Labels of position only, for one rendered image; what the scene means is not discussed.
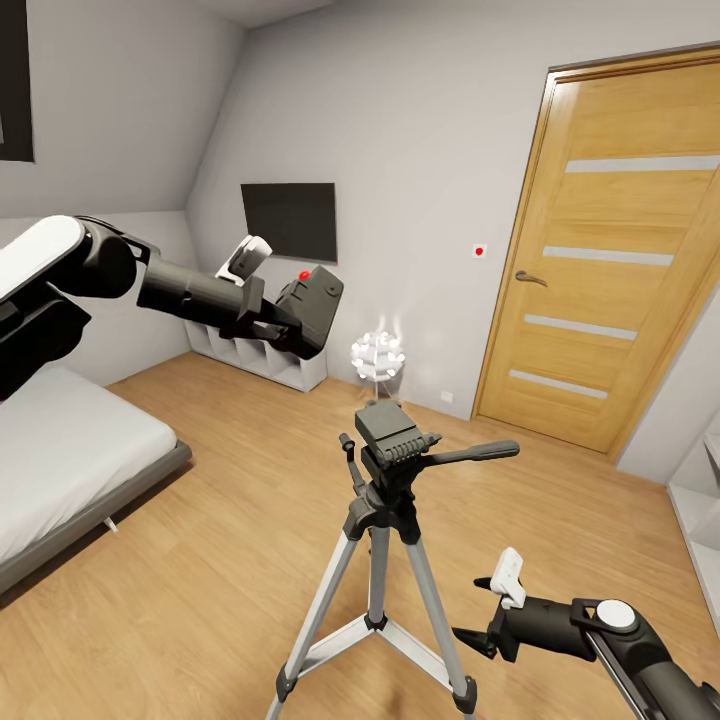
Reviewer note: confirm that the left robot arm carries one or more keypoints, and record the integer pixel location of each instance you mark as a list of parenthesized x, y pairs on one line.
[(87, 257)]

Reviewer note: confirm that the camera tripod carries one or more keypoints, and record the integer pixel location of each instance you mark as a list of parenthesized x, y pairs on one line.
[(395, 454)]

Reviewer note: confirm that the digital camera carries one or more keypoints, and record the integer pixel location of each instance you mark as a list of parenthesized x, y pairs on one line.
[(314, 299)]

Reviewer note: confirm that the door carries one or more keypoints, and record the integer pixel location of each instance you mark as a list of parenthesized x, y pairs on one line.
[(615, 249)]

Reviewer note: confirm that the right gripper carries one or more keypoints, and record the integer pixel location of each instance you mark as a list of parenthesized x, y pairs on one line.
[(510, 627)]

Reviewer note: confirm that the wall mounted tv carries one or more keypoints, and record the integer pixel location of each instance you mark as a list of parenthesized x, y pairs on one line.
[(295, 219)]

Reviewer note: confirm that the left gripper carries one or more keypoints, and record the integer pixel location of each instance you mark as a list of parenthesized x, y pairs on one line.
[(239, 311)]

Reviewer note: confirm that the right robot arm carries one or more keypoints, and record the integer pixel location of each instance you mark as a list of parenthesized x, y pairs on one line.
[(654, 686)]

